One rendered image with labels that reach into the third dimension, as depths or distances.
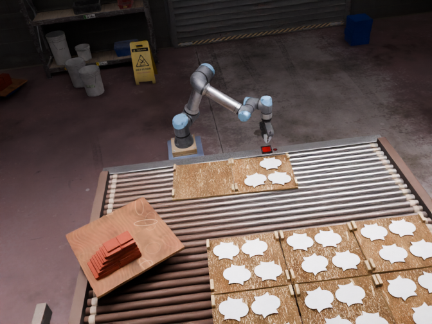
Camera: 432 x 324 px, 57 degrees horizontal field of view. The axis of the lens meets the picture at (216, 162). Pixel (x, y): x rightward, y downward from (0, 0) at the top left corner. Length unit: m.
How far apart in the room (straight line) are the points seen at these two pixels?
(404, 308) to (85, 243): 1.66
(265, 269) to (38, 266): 2.25
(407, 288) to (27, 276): 2.91
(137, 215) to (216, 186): 0.57
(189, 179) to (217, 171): 0.20
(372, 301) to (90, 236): 1.52
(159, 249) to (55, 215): 2.18
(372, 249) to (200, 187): 1.11
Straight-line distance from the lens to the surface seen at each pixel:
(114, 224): 2.39
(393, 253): 2.34
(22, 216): 4.39
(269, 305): 2.06
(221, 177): 2.69
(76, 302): 2.25
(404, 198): 2.70
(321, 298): 2.10
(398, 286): 2.22
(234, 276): 2.15
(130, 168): 2.96
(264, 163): 2.77
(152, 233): 2.27
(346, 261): 2.25
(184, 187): 2.66
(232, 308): 2.05
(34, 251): 3.98
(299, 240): 2.30
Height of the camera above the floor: 2.70
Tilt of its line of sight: 39 degrees down
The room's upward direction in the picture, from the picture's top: 6 degrees counter-clockwise
